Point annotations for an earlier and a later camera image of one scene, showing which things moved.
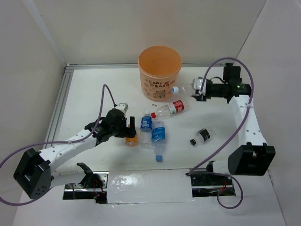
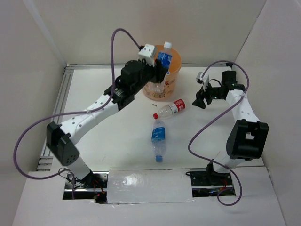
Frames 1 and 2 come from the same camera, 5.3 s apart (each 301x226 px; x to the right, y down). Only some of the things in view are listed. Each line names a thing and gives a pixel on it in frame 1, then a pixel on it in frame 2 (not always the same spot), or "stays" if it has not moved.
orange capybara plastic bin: (159, 66) stays
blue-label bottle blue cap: (158, 139) stays
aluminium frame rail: (67, 74) stays
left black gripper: (127, 132) -> (159, 75)
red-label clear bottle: (167, 110) stays
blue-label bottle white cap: (146, 139) -> (165, 55)
